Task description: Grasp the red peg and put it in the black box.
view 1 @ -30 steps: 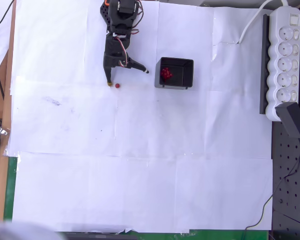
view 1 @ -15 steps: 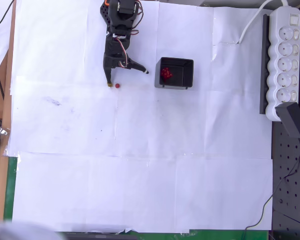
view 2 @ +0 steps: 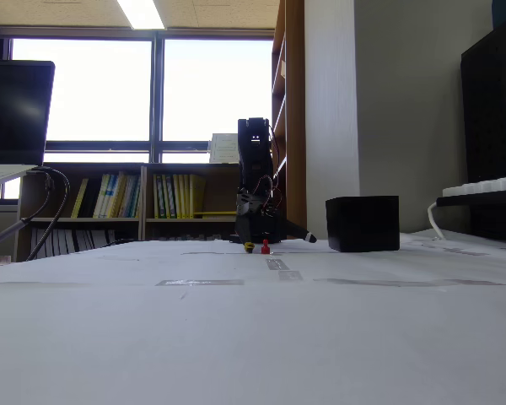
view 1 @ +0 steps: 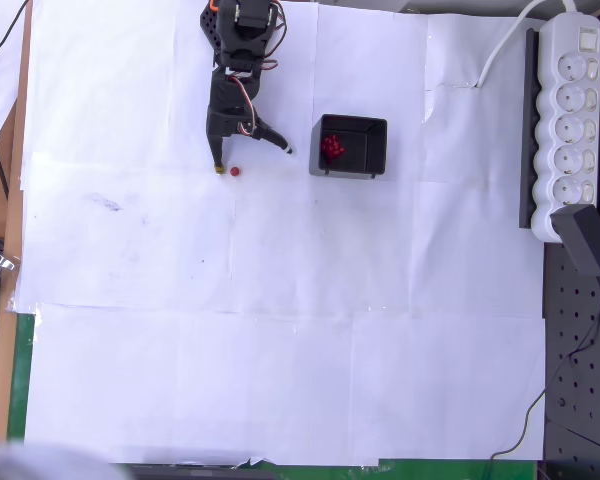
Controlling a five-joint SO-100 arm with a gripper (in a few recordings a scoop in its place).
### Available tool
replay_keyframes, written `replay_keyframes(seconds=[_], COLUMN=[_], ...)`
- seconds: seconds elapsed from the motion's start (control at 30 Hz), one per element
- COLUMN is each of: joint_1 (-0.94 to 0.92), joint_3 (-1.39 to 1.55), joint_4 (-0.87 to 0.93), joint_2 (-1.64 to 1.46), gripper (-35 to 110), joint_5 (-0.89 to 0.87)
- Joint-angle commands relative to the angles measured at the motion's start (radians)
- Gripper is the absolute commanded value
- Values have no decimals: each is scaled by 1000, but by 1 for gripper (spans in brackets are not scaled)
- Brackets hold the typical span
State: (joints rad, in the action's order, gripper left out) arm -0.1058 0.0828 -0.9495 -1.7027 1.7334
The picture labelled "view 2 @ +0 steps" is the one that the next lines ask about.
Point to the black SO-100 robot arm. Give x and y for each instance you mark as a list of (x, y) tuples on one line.
[(255, 169)]

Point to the white paper table cover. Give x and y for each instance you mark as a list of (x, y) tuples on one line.
[(236, 337)]

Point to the white paper sign stand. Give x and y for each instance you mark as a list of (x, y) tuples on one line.
[(223, 147)]

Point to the flat yellow folder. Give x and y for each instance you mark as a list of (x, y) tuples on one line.
[(217, 213)]

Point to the silver laptop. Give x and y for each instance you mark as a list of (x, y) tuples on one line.
[(12, 109)]

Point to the thin yellow book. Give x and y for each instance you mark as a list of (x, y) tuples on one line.
[(79, 198)]

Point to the dark window frame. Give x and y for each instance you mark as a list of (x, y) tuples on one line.
[(157, 105)]

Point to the clear tape strip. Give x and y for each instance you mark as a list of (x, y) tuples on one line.
[(198, 282), (277, 264), (291, 275)]

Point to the small red object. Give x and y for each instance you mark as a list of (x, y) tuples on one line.
[(265, 249)]

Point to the tall wooden bookshelf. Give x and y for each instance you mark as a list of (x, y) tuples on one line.
[(295, 126)]

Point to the low wooden bookshelf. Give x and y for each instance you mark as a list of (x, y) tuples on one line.
[(219, 190), (80, 223)]

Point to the ceiling light panel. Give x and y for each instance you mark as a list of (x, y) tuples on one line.
[(141, 12)]

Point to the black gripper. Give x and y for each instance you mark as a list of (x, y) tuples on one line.
[(245, 223)]

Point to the black box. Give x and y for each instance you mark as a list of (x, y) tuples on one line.
[(362, 223)]

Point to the black pegboard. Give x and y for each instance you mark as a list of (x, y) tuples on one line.
[(493, 105)]

